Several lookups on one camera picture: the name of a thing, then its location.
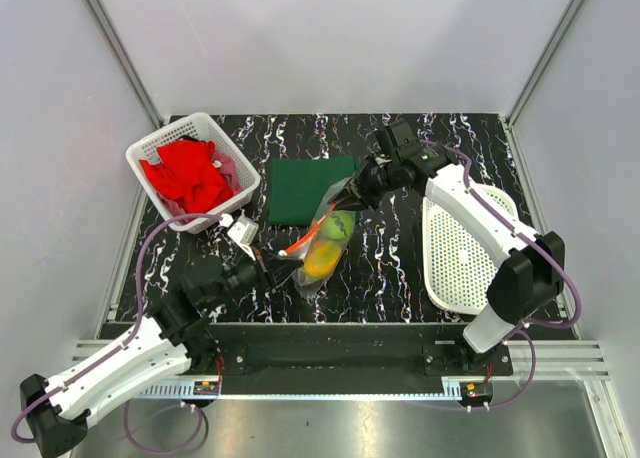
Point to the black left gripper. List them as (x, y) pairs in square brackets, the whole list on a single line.
[(278, 268)]

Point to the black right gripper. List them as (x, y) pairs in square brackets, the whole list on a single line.
[(361, 198)]

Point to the clear zip top bag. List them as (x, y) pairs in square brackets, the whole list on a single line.
[(304, 285)]

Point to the yellow green toy mango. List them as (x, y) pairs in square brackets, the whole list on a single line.
[(321, 259)]

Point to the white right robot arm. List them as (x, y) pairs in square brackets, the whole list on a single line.
[(529, 265)]

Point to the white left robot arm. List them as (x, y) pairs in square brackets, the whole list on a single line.
[(171, 337)]

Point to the folded green cloth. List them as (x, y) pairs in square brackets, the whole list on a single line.
[(297, 186)]

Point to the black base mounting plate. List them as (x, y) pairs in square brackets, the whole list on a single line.
[(341, 359)]

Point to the white perforated tray basket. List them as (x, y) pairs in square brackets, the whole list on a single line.
[(463, 243)]

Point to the red cloth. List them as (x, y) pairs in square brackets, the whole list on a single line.
[(187, 175)]

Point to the white laundry basket left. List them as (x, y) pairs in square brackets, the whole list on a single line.
[(202, 127)]

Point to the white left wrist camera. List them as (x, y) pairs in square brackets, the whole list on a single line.
[(241, 231)]

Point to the aluminium front rail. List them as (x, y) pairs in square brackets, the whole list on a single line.
[(544, 360)]

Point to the left aluminium frame post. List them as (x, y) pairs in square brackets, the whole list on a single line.
[(112, 39)]

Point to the aluminium frame post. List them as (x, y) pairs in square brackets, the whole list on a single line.
[(545, 59), (112, 39)]

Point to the right aluminium frame post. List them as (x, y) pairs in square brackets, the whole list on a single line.
[(545, 59)]

